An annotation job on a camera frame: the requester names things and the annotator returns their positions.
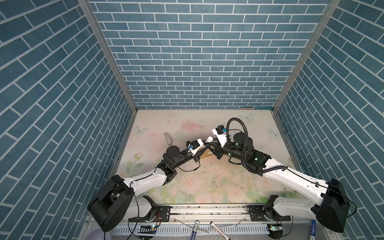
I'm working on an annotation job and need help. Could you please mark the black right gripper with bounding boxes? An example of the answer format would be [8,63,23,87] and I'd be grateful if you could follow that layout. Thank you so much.
[205,136,247,162]

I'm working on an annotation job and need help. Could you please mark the brown kraft envelope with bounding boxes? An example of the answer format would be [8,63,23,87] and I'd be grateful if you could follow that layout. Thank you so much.
[201,152,214,159]

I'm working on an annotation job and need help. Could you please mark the white glue stick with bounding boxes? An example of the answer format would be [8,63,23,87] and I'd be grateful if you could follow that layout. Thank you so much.
[204,136,214,144]

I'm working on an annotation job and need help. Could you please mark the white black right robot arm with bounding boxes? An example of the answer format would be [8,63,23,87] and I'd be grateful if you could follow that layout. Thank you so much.
[205,133,352,233]

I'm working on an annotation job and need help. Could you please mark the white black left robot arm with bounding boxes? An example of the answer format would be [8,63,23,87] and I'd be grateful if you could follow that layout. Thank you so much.
[87,146,208,233]

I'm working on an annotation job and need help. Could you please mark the grey stapler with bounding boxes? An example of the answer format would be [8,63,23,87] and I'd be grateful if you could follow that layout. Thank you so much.
[164,132,173,146]

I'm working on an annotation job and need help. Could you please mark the black marker pen middle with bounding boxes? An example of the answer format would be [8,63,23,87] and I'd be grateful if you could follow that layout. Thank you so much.
[210,222,231,240]

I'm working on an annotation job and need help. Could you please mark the blue marker pen left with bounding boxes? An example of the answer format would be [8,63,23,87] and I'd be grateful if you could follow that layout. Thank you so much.
[190,221,200,240]

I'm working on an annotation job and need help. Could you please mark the blue marker pen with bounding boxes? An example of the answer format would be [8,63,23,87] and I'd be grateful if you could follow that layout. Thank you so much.
[309,220,317,240]
[190,221,200,240]

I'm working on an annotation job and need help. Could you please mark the left circuit board green led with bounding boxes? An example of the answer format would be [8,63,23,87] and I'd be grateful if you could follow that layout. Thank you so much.
[137,226,157,240]

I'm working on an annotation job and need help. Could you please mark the circuit board green led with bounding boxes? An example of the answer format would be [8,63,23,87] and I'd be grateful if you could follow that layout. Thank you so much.
[267,224,284,240]
[137,226,157,240]

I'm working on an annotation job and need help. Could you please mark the right circuit board green led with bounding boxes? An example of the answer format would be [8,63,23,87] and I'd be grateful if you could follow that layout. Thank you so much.
[267,224,284,240]

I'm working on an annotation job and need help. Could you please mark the blue marker pen right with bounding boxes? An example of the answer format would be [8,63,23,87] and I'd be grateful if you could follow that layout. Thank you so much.
[309,220,317,240]

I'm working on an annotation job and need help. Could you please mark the white cup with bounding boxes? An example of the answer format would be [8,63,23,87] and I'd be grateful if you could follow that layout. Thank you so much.
[83,228,111,240]

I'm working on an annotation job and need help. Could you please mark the black corrugated cable hose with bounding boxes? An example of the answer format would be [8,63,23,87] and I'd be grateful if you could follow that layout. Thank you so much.
[225,117,289,175]

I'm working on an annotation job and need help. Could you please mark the metal corner post left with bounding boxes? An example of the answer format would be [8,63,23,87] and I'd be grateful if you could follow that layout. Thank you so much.
[78,0,138,114]

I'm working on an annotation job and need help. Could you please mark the metal corner post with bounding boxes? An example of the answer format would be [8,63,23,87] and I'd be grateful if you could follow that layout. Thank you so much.
[78,0,138,114]
[272,0,341,115]

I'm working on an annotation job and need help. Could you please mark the metal corner post right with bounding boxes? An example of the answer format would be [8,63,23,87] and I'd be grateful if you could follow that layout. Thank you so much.
[272,0,341,115]

